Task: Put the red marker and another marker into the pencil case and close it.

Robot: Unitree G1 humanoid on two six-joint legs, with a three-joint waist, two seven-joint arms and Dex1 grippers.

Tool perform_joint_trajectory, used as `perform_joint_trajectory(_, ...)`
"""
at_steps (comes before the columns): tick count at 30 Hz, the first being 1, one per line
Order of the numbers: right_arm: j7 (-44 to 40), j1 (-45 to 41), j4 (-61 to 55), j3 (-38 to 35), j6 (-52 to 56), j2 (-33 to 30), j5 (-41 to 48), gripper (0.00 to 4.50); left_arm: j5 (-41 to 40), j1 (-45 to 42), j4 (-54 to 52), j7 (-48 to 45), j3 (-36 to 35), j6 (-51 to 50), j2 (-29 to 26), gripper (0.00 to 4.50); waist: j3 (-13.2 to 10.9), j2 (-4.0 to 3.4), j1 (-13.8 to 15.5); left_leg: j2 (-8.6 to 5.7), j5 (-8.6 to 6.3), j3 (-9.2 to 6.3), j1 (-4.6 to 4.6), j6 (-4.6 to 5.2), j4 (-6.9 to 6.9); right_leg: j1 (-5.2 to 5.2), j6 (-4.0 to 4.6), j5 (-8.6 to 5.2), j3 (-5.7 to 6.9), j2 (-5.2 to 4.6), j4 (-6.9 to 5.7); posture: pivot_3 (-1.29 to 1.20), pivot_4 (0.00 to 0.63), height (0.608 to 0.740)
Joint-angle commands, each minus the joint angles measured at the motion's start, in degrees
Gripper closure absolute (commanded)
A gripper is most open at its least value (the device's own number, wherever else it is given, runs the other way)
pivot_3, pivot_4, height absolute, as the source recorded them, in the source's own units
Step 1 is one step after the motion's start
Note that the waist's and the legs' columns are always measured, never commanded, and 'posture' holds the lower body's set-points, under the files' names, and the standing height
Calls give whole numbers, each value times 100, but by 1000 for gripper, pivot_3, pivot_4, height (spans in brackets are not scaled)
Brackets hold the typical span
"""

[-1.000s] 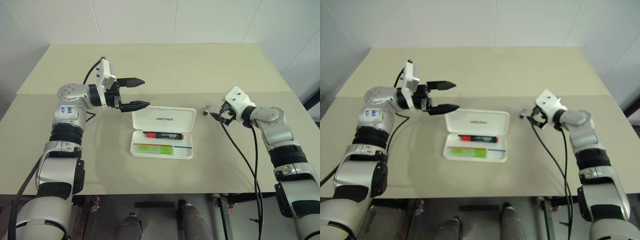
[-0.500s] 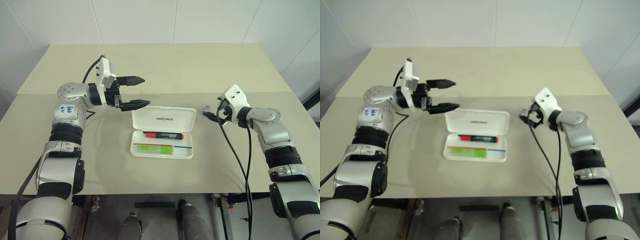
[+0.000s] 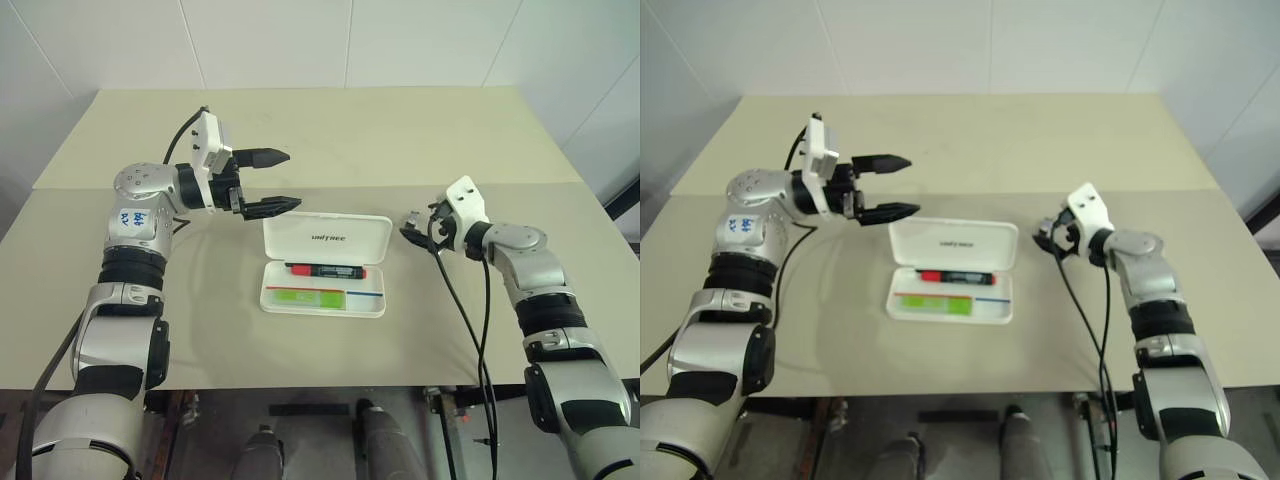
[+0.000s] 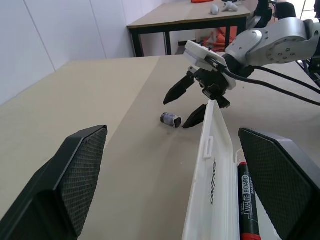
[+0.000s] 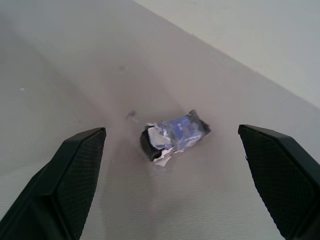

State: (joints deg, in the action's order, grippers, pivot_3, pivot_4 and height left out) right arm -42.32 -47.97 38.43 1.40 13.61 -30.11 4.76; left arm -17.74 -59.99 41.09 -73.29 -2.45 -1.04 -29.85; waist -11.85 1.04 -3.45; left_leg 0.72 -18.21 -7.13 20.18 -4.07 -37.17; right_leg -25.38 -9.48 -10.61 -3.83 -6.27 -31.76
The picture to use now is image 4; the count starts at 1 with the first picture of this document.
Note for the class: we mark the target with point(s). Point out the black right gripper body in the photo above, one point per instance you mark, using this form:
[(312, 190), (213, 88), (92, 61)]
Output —
[(212, 83)]

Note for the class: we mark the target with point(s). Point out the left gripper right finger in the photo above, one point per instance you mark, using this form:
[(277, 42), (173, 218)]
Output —
[(287, 185)]

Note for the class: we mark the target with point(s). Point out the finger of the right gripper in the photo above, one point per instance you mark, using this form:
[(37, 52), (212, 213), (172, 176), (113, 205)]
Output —
[(177, 91), (196, 117)]

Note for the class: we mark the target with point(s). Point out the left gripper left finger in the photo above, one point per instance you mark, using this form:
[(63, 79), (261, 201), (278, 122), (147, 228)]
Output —
[(50, 190)]

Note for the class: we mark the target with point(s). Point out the red black whiteboard marker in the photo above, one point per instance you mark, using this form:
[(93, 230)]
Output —
[(247, 197)]

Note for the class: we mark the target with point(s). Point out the white plastic pencil case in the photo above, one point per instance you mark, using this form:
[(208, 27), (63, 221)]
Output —
[(215, 155)]

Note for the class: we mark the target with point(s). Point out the small grey black eraser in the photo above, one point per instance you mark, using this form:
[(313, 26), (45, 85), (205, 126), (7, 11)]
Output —
[(171, 120)]

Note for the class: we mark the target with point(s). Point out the orange object pile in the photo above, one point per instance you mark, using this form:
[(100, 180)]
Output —
[(220, 37)]

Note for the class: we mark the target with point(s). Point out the white handheld controller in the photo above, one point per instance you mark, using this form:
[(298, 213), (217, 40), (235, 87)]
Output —
[(230, 7), (214, 9)]

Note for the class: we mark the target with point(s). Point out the flat orange object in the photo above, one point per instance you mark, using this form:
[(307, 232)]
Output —
[(200, 1)]

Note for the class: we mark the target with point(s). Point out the black metal rack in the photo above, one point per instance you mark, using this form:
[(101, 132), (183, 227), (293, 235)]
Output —
[(313, 70)]

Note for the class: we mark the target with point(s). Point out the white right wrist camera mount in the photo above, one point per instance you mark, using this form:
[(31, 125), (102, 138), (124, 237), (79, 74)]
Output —
[(200, 53)]

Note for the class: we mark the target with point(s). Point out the tan table with black frame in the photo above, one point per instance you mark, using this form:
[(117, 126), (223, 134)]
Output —
[(180, 17)]

